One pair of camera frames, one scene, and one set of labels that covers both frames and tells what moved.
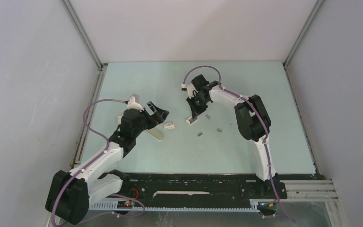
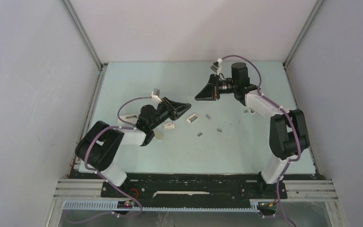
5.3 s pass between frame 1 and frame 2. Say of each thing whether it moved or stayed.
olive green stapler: stayed
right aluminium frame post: stayed
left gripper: moved
